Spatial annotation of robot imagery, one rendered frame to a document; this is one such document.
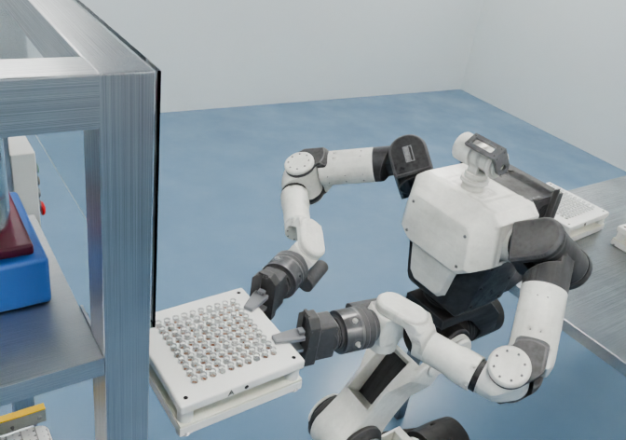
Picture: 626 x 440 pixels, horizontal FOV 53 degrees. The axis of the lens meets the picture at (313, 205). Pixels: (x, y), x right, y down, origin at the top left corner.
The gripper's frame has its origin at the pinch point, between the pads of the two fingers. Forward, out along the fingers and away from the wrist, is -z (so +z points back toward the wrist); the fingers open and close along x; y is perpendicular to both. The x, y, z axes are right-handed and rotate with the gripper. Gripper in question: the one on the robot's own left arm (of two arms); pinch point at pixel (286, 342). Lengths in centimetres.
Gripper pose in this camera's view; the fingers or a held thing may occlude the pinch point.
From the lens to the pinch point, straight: 123.8
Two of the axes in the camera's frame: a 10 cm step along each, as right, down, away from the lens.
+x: -1.5, 8.7, 4.6
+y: -4.4, -4.8, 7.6
